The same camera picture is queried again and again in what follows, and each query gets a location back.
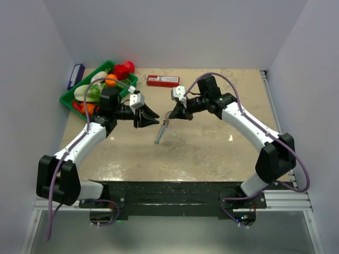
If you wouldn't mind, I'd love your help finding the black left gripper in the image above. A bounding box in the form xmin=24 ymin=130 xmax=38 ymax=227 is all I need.
xmin=113 ymin=103 xmax=159 ymax=129

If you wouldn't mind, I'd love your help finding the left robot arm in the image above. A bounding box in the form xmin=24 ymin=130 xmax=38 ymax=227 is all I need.
xmin=36 ymin=87 xmax=159 ymax=207

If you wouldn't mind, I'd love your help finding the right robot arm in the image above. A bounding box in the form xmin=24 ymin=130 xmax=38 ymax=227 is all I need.
xmin=169 ymin=75 xmax=296 ymax=208

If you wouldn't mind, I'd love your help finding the red rectangular box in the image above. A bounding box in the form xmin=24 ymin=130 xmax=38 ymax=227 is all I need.
xmin=146 ymin=75 xmax=180 ymax=88

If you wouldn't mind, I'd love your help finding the green bell pepper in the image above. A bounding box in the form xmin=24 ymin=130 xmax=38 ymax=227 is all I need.
xmin=116 ymin=79 xmax=131 ymax=92

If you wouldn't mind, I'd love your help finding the red bell pepper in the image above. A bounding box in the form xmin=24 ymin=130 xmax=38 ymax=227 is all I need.
xmin=113 ymin=65 xmax=129 ymax=80

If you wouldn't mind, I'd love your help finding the red tomato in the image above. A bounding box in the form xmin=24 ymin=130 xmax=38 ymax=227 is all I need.
xmin=123 ymin=61 xmax=135 ymax=73

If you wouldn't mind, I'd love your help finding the small orange pepper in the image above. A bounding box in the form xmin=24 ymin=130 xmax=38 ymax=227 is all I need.
xmin=80 ymin=102 xmax=98 ymax=117

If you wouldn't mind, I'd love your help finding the green leafy cabbage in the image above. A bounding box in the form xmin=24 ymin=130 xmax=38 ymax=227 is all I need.
xmin=74 ymin=84 xmax=105 ymax=103

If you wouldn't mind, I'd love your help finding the white radish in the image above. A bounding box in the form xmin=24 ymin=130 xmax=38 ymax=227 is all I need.
xmin=91 ymin=71 xmax=108 ymax=84

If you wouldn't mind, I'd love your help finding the red chili pepper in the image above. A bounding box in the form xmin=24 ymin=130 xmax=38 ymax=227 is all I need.
xmin=72 ymin=101 xmax=82 ymax=113

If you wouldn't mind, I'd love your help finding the purple box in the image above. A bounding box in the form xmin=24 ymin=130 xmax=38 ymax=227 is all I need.
xmin=67 ymin=63 xmax=85 ymax=90

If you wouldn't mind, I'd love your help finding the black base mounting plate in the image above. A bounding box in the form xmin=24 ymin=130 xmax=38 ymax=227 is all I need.
xmin=79 ymin=181 xmax=267 ymax=221

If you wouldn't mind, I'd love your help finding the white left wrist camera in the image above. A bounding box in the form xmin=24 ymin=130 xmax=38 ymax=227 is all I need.
xmin=129 ymin=93 xmax=145 ymax=110

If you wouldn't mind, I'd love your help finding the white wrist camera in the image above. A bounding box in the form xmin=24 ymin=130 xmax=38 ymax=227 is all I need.
xmin=129 ymin=93 xmax=145 ymax=110
xmin=171 ymin=86 xmax=186 ymax=103

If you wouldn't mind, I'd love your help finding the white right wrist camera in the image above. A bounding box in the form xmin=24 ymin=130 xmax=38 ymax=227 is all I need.
xmin=171 ymin=86 xmax=186 ymax=103

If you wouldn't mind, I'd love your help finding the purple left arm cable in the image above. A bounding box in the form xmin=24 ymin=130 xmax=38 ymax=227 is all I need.
xmin=45 ymin=78 xmax=136 ymax=242

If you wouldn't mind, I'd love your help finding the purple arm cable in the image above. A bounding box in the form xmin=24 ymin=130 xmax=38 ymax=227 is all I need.
xmin=45 ymin=78 xmax=136 ymax=242
xmin=182 ymin=72 xmax=311 ymax=225

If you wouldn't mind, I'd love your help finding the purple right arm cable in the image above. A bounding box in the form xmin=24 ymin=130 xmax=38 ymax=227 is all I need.
xmin=182 ymin=72 xmax=311 ymax=225

